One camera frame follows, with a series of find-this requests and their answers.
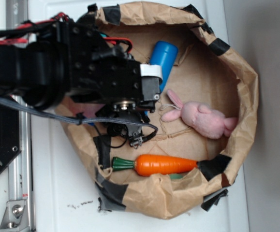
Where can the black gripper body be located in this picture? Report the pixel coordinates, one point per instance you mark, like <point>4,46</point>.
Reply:
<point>105,73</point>

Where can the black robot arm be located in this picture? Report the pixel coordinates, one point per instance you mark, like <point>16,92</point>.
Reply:
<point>46,61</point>

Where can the blue plastic bottle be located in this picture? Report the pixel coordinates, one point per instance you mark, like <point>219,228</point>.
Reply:
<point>165,56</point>

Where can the orange toy carrot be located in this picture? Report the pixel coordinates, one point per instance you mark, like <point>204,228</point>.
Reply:
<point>147,165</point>

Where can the brown paper bag container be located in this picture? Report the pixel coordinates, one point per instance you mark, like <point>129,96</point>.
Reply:
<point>207,70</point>

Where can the pink plush bunny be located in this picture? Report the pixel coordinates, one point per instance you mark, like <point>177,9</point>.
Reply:
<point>208,122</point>

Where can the green object under carrot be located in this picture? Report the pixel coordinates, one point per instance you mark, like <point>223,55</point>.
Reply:
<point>175,176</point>

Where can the aluminium extrusion rail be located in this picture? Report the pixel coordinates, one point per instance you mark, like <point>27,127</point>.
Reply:
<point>20,169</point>

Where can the metal corner bracket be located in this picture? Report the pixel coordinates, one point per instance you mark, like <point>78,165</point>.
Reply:
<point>16,217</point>

